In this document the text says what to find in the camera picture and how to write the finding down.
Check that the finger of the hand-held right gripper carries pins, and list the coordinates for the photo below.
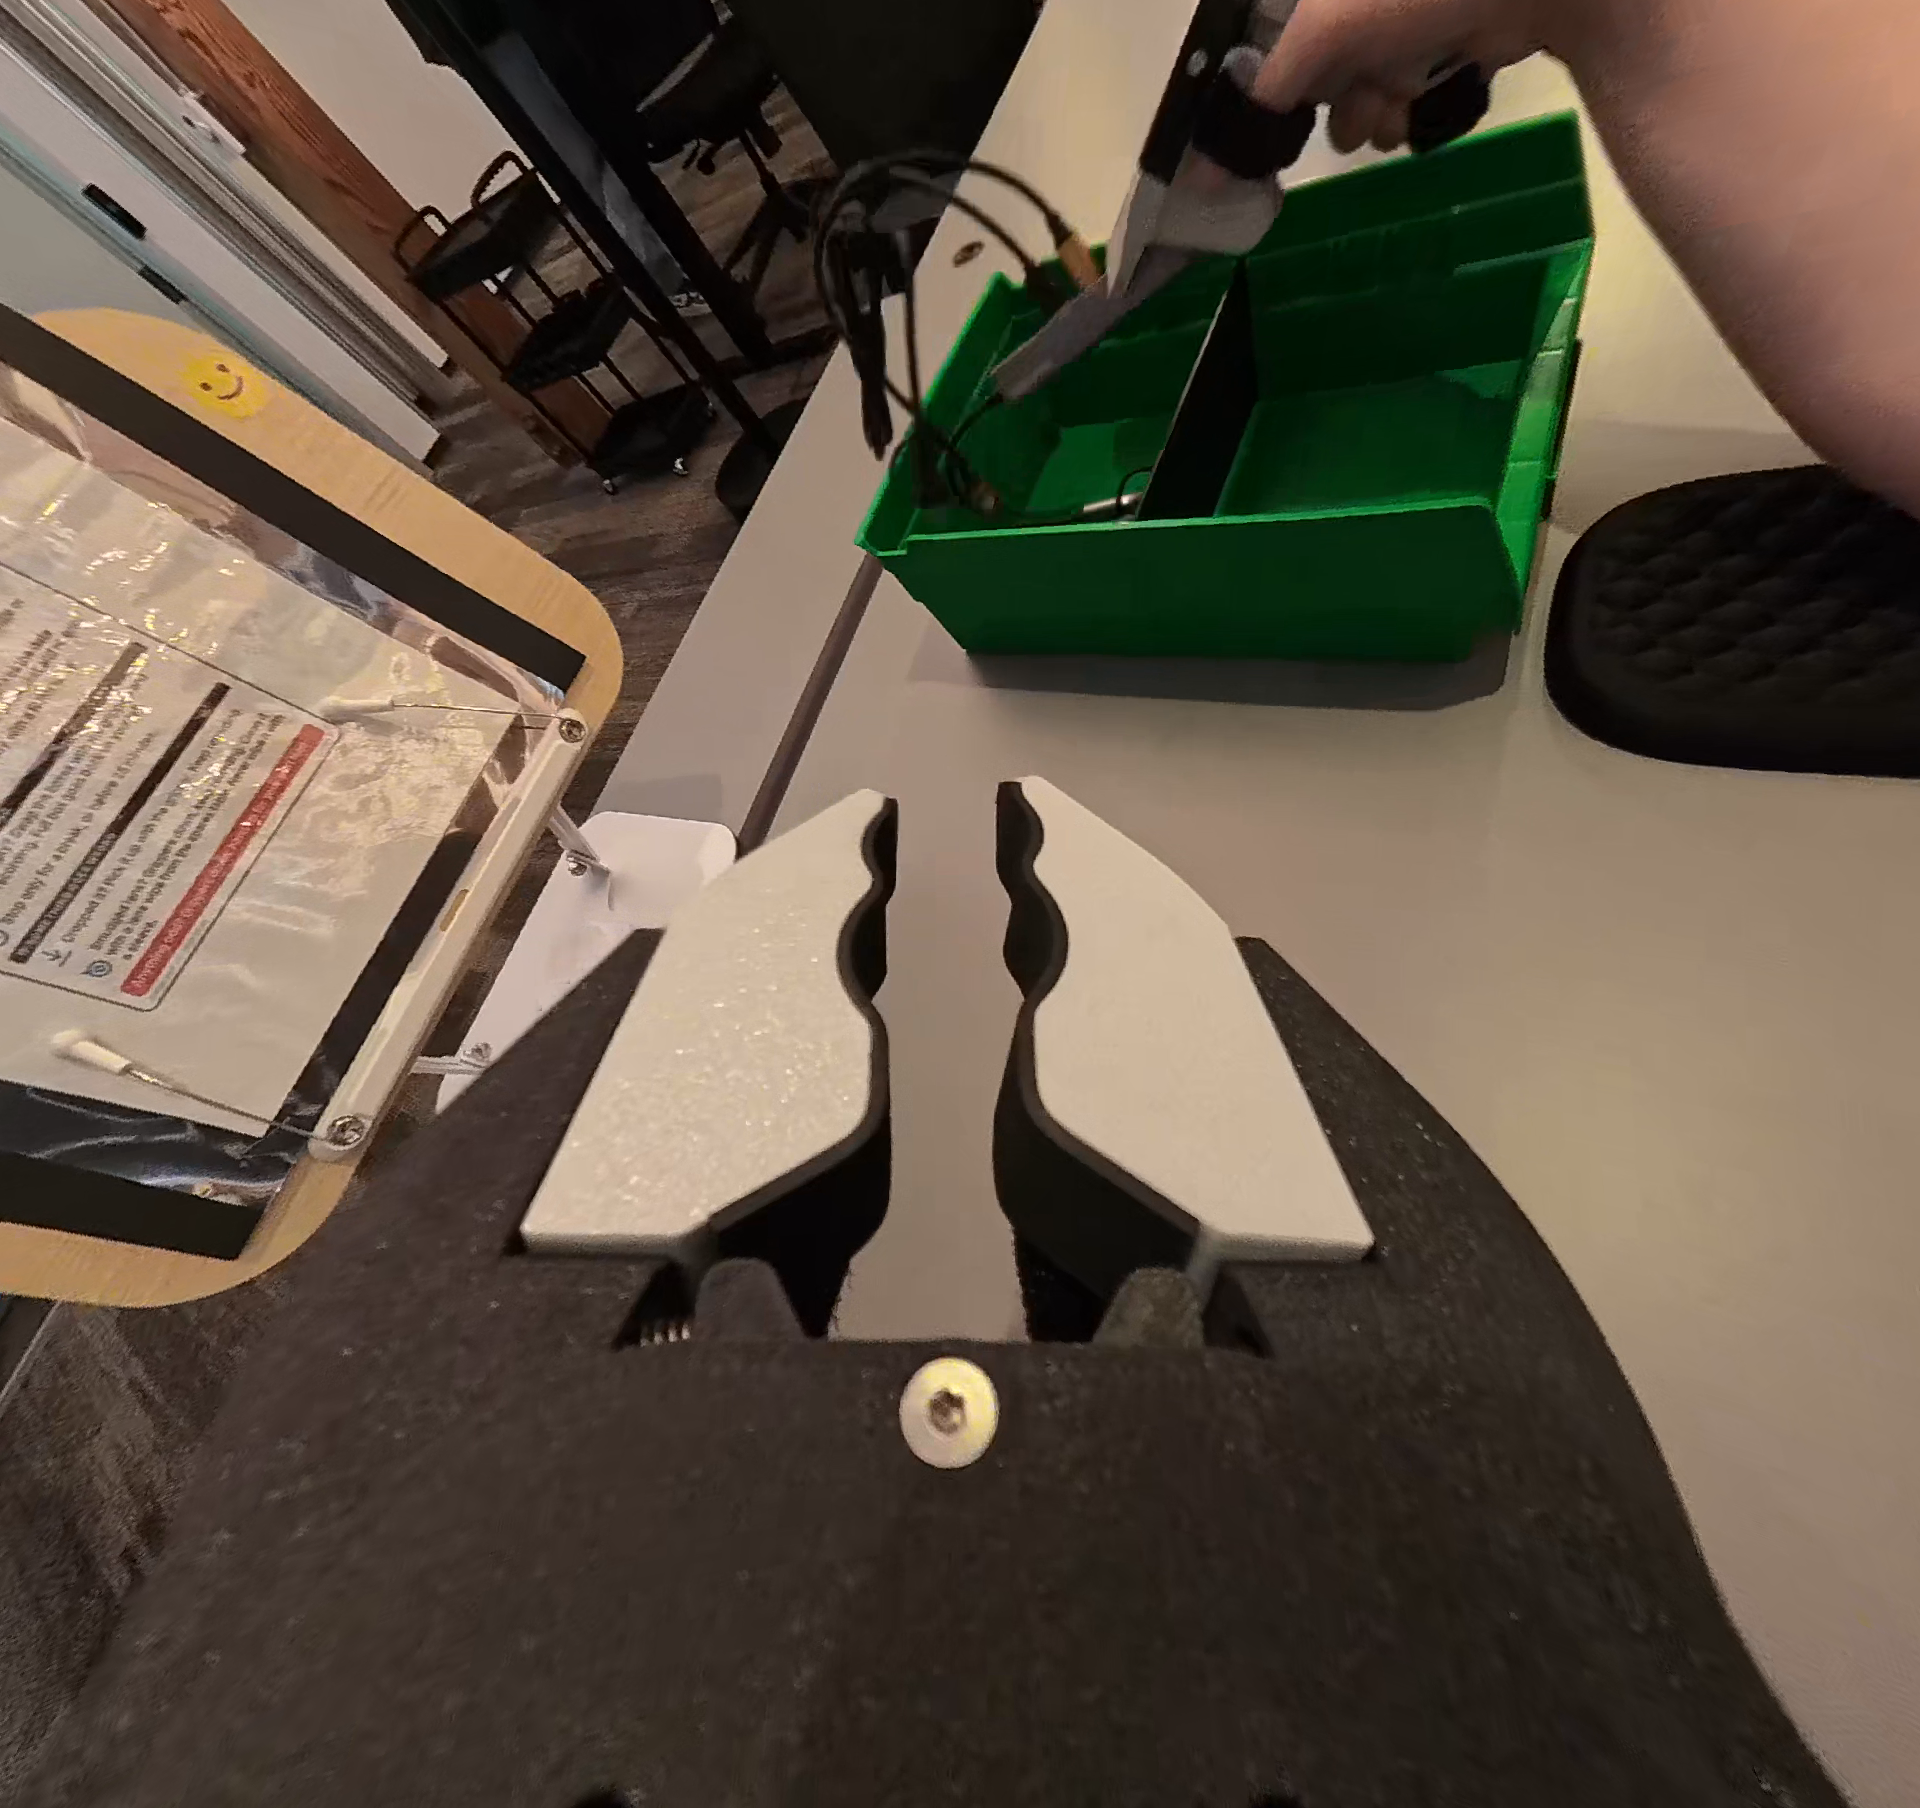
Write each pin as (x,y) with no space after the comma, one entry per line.
(1058,334)
(1200,215)

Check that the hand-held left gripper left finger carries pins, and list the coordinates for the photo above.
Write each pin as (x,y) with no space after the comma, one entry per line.
(719,1046)

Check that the yellow smiley sticker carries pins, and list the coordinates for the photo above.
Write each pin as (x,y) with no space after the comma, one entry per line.
(224,384)

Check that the white panel stand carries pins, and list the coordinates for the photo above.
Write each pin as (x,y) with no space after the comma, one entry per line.
(657,861)

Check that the green plastic bin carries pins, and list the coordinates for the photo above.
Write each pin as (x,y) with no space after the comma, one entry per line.
(1200,587)

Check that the white board panel with rail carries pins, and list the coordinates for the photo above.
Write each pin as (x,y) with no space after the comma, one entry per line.
(224,249)

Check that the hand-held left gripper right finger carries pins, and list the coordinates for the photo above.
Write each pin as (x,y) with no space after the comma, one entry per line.
(1171,1046)

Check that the black bordered instruction panel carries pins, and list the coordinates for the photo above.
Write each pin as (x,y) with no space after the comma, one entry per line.
(181,789)

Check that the black quilted wrist pad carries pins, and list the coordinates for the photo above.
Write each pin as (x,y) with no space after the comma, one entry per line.
(1740,622)

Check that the person's right forearm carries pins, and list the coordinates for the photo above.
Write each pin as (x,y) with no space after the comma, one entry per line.
(1771,187)

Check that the black plastic bin divider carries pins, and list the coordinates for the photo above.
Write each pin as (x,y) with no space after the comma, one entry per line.
(1200,414)

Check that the black rolling cart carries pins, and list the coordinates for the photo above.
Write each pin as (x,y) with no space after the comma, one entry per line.
(580,338)

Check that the black office chair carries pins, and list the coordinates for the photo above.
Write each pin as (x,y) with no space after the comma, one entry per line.
(841,9)

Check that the grey metal usb hub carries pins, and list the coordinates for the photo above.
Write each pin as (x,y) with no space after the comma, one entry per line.
(1116,505)

